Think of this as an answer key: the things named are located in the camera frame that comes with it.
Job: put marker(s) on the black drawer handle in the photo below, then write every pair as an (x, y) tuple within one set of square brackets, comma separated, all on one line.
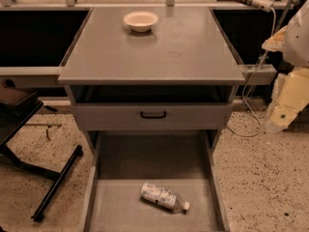
[(153, 115)]

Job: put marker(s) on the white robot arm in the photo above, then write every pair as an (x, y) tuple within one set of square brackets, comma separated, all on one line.
[(296, 42)]

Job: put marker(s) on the blue plastic bottle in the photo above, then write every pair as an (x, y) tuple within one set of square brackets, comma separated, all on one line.
[(163, 197)]

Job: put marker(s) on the grey metal bench rail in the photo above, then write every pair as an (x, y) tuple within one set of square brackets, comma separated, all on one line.
[(33, 77)]

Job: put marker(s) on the closed grey top drawer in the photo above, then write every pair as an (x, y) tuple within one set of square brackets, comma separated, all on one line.
[(126, 116)]

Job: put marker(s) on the grey drawer cabinet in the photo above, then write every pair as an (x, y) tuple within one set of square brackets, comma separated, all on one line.
[(184, 58)]

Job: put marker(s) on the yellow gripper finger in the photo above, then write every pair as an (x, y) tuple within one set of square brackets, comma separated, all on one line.
[(290, 96), (275, 42)]

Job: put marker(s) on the open grey middle drawer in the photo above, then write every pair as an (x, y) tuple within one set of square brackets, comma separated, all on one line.
[(179, 162)]

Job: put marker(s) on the white ceramic bowl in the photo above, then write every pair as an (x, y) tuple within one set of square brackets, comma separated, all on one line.
[(140, 21)]

